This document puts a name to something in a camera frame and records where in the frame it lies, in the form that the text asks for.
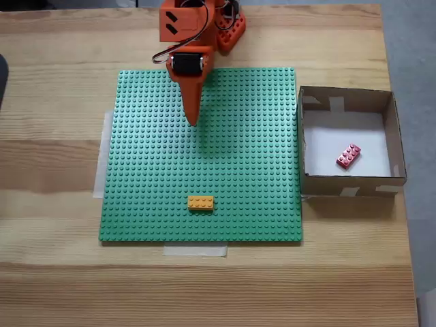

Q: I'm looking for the gripper servo cable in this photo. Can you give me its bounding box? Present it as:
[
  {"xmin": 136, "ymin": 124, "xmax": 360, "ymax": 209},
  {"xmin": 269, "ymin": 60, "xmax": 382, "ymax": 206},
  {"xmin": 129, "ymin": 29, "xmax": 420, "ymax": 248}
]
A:
[{"xmin": 151, "ymin": 0, "xmax": 211, "ymax": 64}]

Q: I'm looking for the open cardboard box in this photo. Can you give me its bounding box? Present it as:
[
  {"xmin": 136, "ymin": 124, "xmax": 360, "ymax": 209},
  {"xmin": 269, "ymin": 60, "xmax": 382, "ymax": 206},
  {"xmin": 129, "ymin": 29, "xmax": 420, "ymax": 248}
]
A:
[{"xmin": 296, "ymin": 85, "xmax": 408, "ymax": 198}]

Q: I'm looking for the yellow lego block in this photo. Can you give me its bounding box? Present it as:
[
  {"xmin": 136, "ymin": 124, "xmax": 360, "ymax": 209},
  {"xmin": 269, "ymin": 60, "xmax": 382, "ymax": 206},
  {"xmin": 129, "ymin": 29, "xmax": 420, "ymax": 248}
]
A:
[{"xmin": 187, "ymin": 196, "xmax": 215, "ymax": 212}]

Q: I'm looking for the black rounded object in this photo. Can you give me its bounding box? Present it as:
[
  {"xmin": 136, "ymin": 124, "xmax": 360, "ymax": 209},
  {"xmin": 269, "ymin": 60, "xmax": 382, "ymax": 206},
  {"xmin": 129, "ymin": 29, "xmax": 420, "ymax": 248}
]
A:
[{"xmin": 0, "ymin": 53, "xmax": 10, "ymax": 112}]

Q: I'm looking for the red lego block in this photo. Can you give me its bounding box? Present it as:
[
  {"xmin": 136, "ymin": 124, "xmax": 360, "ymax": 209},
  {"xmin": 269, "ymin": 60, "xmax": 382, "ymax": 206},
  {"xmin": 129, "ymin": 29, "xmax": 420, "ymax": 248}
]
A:
[{"xmin": 335, "ymin": 142, "xmax": 363, "ymax": 170}]

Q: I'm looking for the masking tape strip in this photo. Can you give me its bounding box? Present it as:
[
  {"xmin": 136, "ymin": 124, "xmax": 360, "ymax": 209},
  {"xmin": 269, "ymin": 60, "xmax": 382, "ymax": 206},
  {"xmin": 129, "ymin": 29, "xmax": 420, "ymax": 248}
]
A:
[
  {"xmin": 163, "ymin": 242, "xmax": 228, "ymax": 258},
  {"xmin": 92, "ymin": 110, "xmax": 115, "ymax": 200}
]

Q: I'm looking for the green lego baseplate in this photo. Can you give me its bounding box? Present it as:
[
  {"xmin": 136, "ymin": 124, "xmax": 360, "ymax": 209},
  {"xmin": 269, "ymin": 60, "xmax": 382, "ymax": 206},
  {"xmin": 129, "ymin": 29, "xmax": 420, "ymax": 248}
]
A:
[{"xmin": 97, "ymin": 67, "xmax": 304, "ymax": 243}]

